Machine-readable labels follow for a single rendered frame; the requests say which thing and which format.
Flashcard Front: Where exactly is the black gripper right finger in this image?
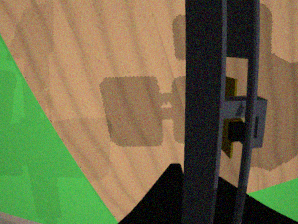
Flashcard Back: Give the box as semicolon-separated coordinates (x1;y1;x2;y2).
214;176;298;224

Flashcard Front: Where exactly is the tan wooden board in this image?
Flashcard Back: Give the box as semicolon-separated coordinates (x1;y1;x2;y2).
0;0;298;222

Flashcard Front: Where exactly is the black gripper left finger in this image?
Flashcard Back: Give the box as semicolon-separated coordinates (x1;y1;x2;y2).
117;164;184;224

